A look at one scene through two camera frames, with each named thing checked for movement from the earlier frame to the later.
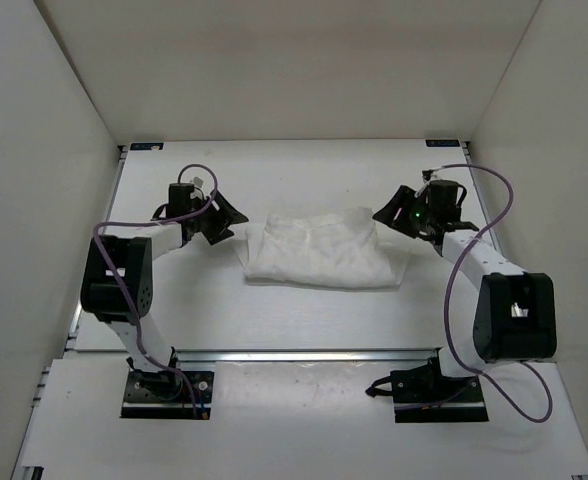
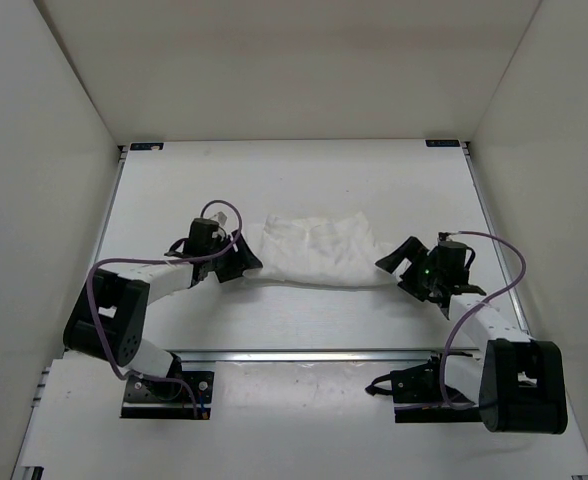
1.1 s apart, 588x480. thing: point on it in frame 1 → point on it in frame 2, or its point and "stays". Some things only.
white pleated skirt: (336, 247) stays
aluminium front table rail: (303, 355) stays
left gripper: (224, 217) → (241, 259)
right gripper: (403, 199) → (413, 251)
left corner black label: (146, 146) stays
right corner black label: (442, 143) stays
